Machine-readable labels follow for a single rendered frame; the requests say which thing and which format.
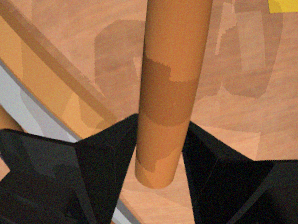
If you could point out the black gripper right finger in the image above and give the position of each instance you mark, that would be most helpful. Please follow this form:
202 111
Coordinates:
223 183

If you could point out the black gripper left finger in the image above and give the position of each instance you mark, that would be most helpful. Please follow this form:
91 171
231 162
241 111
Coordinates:
94 167

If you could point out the orange-brown cylinder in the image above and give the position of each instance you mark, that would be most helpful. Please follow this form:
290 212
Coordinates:
174 46

